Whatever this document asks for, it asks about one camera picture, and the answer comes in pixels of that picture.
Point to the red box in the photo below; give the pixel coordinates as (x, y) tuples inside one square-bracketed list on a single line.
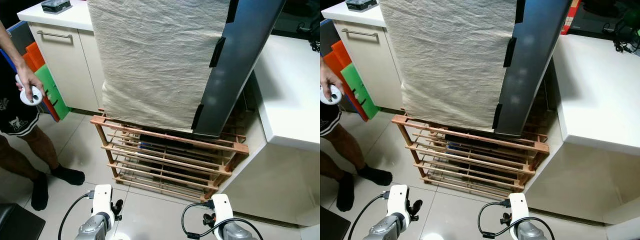
[(570, 17)]

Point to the person forearm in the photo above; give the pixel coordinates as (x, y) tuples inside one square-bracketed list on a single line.
[(9, 47), (324, 65)]

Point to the beige cloth cover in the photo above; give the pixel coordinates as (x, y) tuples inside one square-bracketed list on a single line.
[(150, 60), (445, 60)]

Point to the person bare leg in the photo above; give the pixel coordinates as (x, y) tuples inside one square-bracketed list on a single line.
[(17, 162), (331, 167), (42, 147), (347, 147)]

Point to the dark box with clear lid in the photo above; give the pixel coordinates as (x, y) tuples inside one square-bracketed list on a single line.
[(56, 6), (361, 4)]

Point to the dark grey appliance panel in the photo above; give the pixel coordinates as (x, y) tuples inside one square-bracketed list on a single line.
[(530, 65), (235, 65)]

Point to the black printed shorts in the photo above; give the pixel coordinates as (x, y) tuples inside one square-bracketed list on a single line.
[(15, 115), (327, 119)]

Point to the blue board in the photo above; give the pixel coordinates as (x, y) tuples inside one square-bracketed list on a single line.
[(327, 32), (20, 37)]

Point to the white counter unit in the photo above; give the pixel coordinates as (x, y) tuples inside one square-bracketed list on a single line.
[(595, 95), (285, 100)]

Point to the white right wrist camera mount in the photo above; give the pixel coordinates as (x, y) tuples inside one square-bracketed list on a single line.
[(222, 207), (518, 206)]

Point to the white cabinet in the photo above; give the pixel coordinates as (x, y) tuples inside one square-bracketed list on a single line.
[(60, 65), (365, 60)]

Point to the person hand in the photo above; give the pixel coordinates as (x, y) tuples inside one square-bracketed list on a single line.
[(327, 82), (29, 80)]

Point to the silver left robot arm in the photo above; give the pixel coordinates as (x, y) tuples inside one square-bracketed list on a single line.
[(92, 228), (387, 229)]

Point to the green board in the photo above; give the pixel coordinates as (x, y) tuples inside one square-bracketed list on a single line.
[(52, 92), (362, 90)]

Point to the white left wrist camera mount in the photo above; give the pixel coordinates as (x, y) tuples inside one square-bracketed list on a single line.
[(102, 197), (399, 197)]

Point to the wooden slatted rack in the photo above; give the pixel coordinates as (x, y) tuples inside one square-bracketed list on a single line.
[(170, 140), (470, 139)]

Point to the white handheld controller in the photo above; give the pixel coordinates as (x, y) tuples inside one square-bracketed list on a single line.
[(334, 97), (26, 97)]

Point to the black sock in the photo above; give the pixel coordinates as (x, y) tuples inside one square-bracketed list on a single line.
[(345, 194), (70, 175), (377, 175), (39, 192)]

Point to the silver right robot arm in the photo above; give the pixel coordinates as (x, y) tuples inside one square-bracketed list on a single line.
[(236, 233), (531, 233)]

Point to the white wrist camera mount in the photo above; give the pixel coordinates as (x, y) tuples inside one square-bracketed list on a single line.
[(102, 197), (399, 197), (222, 207), (518, 206)]

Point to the black padded seat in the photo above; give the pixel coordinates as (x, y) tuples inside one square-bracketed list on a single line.
[(326, 227), (17, 225)]

